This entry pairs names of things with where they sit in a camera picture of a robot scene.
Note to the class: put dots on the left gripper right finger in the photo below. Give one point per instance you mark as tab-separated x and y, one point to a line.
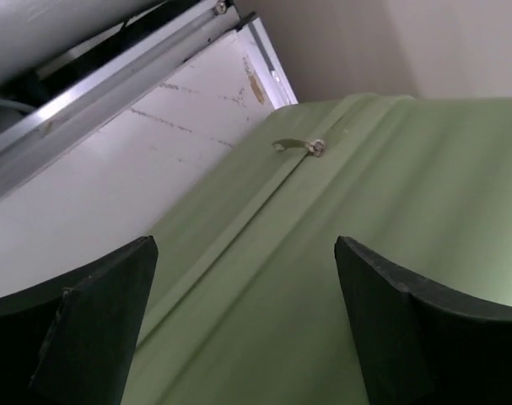
418	341

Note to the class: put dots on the green hard-shell suitcase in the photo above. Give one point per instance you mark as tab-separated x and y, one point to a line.
246	305

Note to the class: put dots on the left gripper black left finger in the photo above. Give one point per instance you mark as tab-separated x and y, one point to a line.
71	339

